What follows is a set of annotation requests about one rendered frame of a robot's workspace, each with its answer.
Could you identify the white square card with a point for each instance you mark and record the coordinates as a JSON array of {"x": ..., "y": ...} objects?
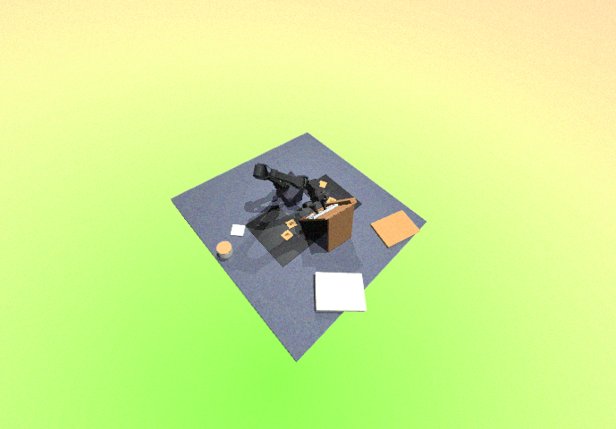
[{"x": 237, "y": 230}]

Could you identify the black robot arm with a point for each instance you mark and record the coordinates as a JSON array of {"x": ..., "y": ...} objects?
[{"x": 283, "y": 181}]

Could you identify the small grey cylinder with orange top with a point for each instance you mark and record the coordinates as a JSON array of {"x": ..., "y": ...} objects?
[{"x": 224, "y": 249}]

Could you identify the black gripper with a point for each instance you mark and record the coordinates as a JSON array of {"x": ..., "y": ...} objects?
[{"x": 311, "y": 203}]

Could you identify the white flat square slab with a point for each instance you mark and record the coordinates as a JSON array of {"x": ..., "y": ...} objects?
[{"x": 340, "y": 292}]

